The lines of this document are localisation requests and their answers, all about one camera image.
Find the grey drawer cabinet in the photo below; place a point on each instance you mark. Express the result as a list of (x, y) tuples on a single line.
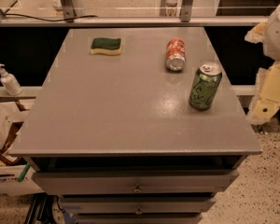
[(130, 113)]

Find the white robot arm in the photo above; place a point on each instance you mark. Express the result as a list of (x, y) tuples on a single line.
[(271, 48)]

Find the white cardboard box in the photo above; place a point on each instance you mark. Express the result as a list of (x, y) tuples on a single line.
[(11, 167)]

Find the white pump bottle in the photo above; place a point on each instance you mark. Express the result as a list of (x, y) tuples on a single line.
[(10, 83)]

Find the white paper bag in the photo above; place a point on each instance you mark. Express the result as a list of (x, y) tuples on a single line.
[(9, 114)]

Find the top grey drawer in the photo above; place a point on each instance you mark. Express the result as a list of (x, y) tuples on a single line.
[(133, 182)]

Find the green marker pen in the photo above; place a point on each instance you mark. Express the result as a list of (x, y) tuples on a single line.
[(23, 172)]

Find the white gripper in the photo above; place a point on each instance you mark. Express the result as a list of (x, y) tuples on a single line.
[(278, 34)]

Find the middle grey drawer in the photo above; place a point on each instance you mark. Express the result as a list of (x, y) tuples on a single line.
[(138, 205)]

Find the green and yellow sponge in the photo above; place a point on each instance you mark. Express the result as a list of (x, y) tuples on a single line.
[(106, 46)]

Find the orange soda can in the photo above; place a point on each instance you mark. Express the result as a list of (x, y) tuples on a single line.
[(175, 55)]

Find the grey drawer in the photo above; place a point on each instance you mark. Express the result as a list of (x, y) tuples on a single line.
[(133, 182), (138, 205), (140, 219)]

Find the green soda can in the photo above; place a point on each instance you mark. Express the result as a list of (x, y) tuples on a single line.
[(205, 84)]

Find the bottom grey drawer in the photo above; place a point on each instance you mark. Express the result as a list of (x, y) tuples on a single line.
[(140, 219)]

